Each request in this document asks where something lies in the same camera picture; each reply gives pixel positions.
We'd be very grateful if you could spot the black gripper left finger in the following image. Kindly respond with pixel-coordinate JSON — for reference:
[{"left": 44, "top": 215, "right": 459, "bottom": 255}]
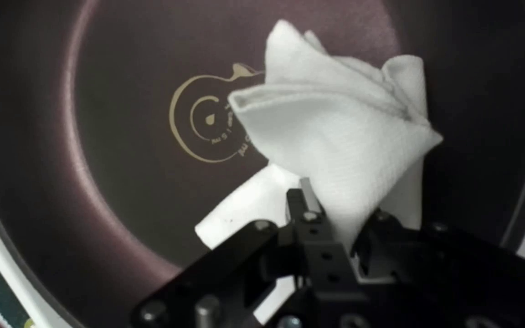
[{"left": 131, "top": 178, "right": 361, "bottom": 328}]

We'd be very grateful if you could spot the white cloth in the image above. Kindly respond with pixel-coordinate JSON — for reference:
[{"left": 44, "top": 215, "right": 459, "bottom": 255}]
[{"left": 191, "top": 16, "right": 445, "bottom": 326}]

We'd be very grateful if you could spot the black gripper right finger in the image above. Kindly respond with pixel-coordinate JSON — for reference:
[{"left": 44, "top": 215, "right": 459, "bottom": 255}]
[{"left": 352, "top": 207, "right": 525, "bottom": 328}]

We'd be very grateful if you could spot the dark frying pan black handle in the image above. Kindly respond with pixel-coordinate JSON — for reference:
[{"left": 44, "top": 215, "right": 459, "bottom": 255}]
[{"left": 0, "top": 0, "right": 525, "bottom": 328}]

